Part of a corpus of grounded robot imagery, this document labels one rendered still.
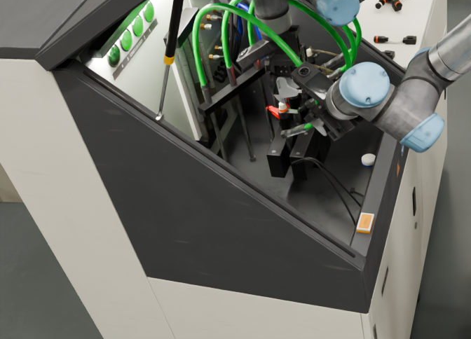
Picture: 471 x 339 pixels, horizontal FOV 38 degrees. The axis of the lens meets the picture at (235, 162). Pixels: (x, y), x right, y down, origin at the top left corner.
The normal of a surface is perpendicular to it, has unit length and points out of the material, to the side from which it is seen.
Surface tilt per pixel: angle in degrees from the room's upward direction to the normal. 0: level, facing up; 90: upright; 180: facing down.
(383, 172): 0
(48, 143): 90
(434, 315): 0
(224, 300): 90
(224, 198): 90
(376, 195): 0
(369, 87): 45
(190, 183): 90
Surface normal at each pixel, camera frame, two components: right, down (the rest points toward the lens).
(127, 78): 0.92, 0.08
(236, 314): -0.33, 0.68
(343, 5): 0.25, 0.60
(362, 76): 0.11, -0.11
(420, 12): -0.20, -0.73
